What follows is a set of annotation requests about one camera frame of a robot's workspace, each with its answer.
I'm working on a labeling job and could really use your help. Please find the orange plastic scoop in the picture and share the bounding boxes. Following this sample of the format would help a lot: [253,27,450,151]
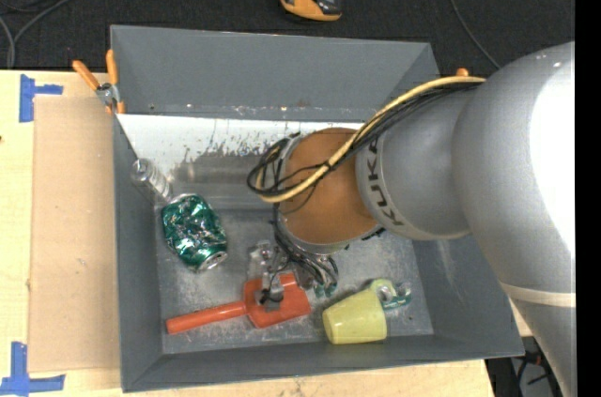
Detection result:
[164,272,313,335]

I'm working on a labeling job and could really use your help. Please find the yellow-green plastic cup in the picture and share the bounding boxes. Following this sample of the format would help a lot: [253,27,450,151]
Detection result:
[321,278,398,345]

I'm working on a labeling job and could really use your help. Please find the crushed green can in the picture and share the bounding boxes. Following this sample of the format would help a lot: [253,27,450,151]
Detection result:
[161,192,230,273]

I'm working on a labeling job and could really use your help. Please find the small green metal clip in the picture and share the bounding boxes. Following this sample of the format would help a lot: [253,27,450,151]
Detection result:
[378,282,413,310]

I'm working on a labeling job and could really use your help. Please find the clear plastic bottle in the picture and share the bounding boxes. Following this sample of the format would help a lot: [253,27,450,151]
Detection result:
[130,157,173,202]

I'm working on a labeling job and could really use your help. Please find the grey metal bin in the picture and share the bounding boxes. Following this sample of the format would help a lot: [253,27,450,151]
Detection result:
[108,23,526,394]

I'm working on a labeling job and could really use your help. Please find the brown cardboard board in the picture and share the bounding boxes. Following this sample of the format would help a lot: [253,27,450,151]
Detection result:
[26,94,121,375]

